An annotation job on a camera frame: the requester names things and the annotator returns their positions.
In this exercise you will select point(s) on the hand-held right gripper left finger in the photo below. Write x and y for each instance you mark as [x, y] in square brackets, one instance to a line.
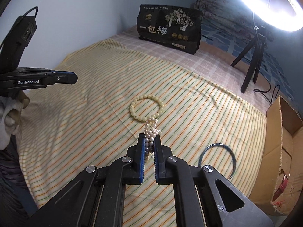
[141, 160]

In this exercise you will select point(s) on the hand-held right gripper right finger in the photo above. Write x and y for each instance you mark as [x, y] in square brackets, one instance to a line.
[156, 160]

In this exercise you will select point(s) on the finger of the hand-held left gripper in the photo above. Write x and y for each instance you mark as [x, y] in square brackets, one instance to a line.
[65, 77]

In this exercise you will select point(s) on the cardboard box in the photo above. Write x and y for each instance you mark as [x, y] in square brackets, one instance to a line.
[284, 160]

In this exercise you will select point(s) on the person's left hand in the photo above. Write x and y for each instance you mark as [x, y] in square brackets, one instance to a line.
[8, 120]

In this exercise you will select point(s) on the black printed snack bag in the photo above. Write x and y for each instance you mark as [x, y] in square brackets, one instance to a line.
[165, 28]

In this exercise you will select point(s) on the black tripod stand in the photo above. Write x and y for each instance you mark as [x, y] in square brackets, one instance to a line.
[252, 61]

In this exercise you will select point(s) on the grey patterned pillow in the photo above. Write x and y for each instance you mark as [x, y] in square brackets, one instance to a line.
[220, 11]

